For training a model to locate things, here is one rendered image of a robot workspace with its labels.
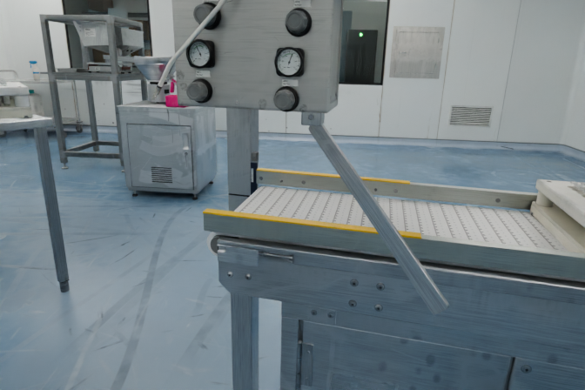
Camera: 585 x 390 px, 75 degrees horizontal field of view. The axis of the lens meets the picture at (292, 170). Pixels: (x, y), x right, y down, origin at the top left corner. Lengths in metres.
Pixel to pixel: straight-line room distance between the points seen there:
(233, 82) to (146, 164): 2.79
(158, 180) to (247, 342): 2.33
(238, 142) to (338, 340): 0.47
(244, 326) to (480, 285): 0.67
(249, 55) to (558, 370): 0.68
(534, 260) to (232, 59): 0.49
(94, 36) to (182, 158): 1.69
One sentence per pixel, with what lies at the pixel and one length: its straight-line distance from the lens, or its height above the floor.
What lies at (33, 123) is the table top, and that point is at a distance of 1.95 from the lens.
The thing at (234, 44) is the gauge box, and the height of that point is 1.12.
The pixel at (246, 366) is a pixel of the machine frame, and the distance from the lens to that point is 1.18.
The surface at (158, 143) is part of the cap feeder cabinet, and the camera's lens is 3.20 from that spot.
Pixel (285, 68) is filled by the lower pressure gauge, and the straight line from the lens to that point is 0.50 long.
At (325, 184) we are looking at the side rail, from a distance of 0.84.
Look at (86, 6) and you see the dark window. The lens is 6.75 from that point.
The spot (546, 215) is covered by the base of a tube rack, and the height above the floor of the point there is 0.85.
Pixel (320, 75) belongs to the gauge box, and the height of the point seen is 1.09.
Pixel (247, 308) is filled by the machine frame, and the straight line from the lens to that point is 1.07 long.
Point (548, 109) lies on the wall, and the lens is 6.49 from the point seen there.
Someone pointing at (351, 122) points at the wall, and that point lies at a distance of 5.74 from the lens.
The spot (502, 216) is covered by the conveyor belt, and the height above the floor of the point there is 0.83.
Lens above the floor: 1.10
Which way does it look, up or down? 16 degrees down
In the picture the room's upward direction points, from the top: 1 degrees clockwise
